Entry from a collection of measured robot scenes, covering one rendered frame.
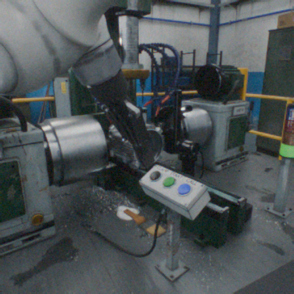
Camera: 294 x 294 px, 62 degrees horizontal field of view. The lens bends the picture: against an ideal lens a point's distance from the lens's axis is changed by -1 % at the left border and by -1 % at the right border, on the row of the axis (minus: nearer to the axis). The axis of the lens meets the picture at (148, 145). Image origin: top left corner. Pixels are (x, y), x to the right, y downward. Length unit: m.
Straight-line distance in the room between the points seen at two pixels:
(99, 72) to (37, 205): 0.52
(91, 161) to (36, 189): 0.20
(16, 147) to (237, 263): 0.71
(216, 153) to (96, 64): 1.02
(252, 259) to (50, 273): 0.57
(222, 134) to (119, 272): 0.90
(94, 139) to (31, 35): 0.65
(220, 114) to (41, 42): 1.13
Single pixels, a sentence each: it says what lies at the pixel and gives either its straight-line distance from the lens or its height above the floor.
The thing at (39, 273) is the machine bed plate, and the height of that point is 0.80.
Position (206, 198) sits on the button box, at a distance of 0.59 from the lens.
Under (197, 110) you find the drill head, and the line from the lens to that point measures 1.27.
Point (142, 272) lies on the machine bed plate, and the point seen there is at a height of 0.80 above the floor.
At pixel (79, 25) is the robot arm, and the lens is 0.30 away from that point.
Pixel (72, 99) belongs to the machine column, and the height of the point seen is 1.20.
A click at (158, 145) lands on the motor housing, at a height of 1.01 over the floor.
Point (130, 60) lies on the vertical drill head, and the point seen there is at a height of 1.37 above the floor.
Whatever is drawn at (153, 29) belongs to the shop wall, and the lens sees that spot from 7.02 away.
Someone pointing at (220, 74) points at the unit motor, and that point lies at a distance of 1.39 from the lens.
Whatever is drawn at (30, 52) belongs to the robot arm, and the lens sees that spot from 0.28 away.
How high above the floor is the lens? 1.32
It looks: 16 degrees down
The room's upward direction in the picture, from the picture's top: straight up
